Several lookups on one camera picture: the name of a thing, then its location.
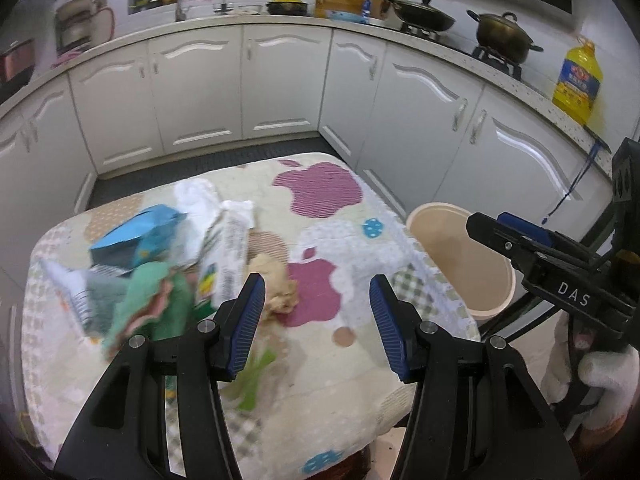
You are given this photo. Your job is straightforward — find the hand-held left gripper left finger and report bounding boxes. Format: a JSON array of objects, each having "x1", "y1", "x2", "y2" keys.
[{"x1": 52, "y1": 272, "x2": 267, "y2": 480}]

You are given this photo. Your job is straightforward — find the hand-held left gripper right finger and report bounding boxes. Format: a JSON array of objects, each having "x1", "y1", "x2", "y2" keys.
[{"x1": 369, "y1": 274, "x2": 581, "y2": 480}]

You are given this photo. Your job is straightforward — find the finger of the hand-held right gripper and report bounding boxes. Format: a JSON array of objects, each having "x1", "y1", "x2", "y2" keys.
[
  {"x1": 496, "y1": 211, "x2": 607, "y2": 262},
  {"x1": 466, "y1": 211, "x2": 552, "y2": 272}
]

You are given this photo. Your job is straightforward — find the beige trash bin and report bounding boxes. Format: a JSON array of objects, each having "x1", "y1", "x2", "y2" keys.
[{"x1": 406, "y1": 202, "x2": 517, "y2": 325}]

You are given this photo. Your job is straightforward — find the white paper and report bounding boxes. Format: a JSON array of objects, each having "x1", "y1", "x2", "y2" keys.
[{"x1": 172, "y1": 179, "x2": 223, "y2": 261}]

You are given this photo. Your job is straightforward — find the person's right hand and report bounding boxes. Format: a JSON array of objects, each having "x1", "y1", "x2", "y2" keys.
[{"x1": 544, "y1": 315, "x2": 637, "y2": 432}]

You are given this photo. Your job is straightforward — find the crumpled brown paper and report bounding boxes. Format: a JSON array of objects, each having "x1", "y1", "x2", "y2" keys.
[{"x1": 247, "y1": 252, "x2": 300, "y2": 318}]

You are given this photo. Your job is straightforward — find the white medicine tablet box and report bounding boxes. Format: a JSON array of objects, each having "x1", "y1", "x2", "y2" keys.
[{"x1": 196, "y1": 200, "x2": 257, "y2": 311}]

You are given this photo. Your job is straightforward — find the apple printed tablecloth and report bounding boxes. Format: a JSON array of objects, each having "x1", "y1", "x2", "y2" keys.
[{"x1": 22, "y1": 152, "x2": 482, "y2": 476}]

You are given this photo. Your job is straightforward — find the green cloth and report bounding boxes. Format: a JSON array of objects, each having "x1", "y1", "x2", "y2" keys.
[{"x1": 102, "y1": 260, "x2": 201, "y2": 361}]

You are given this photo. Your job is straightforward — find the blue plastic packet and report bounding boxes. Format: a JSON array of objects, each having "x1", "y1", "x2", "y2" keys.
[{"x1": 89, "y1": 204, "x2": 188, "y2": 273}]

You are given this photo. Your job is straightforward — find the yellow oil bottle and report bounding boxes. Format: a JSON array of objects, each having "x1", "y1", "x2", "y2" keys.
[{"x1": 551, "y1": 35, "x2": 604, "y2": 126}]

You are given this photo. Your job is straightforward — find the gas stove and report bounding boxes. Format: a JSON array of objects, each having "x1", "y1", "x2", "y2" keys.
[{"x1": 400, "y1": 20, "x2": 526, "y2": 81}]

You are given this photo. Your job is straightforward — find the dark lidded pot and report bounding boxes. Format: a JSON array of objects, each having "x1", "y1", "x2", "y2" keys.
[{"x1": 466, "y1": 10, "x2": 545, "y2": 65}]

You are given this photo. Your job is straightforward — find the white kitchen cabinets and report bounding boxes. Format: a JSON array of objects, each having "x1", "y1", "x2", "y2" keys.
[{"x1": 0, "y1": 22, "x2": 616, "y2": 311}]

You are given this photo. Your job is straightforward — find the black lidded wok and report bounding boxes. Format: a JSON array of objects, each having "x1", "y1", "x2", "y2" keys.
[{"x1": 360, "y1": 0, "x2": 457, "y2": 32}]

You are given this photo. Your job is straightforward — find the blue pack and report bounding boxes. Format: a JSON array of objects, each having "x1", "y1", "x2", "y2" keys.
[{"x1": 325, "y1": 9, "x2": 371, "y2": 25}]

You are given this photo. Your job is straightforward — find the yellow lidded pot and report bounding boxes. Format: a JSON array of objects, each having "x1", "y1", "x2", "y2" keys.
[{"x1": 265, "y1": 0, "x2": 311, "y2": 17}]

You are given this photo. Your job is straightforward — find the pink towel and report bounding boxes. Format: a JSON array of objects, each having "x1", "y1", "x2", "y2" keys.
[{"x1": 50, "y1": 46, "x2": 97, "y2": 69}]

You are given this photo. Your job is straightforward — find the red box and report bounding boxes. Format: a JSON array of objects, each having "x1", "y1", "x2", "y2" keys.
[{"x1": 0, "y1": 37, "x2": 36, "y2": 86}]

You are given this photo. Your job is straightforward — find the silver pot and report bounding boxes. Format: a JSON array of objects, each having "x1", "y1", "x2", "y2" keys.
[{"x1": 55, "y1": 0, "x2": 108, "y2": 53}]

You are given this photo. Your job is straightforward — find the blue cord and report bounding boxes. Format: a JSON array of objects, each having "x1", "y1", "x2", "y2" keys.
[{"x1": 542, "y1": 142, "x2": 601, "y2": 226}]

